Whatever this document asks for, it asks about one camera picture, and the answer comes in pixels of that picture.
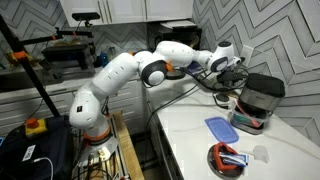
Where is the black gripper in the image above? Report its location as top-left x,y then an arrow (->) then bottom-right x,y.
217,71 -> 245,88

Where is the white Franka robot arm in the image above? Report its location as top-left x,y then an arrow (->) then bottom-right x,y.
69,41 -> 241,146

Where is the round tray with red holder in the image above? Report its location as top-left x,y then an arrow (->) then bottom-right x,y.
207,142 -> 249,180

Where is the black coffee maker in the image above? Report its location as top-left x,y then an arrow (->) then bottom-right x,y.
230,73 -> 285,135

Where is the blue container lid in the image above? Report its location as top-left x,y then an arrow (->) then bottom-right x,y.
205,117 -> 239,144

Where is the black microwave oven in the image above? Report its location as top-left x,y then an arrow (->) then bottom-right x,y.
147,22 -> 202,53

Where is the small clear plastic cup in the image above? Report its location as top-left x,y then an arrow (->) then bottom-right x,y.
243,145 -> 269,163

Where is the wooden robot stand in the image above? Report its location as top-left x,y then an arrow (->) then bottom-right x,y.
113,111 -> 145,180

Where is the black equipment case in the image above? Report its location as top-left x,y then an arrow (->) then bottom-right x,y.
0,116 -> 74,180

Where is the yellow emergency stop box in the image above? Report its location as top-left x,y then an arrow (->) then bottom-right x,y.
25,118 -> 48,138

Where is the white wall outlet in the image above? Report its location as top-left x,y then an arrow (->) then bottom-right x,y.
240,45 -> 253,67

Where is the black power cable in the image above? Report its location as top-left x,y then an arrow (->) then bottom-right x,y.
143,66 -> 248,134

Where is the black camera on tripod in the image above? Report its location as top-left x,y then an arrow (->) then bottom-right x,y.
72,12 -> 100,27

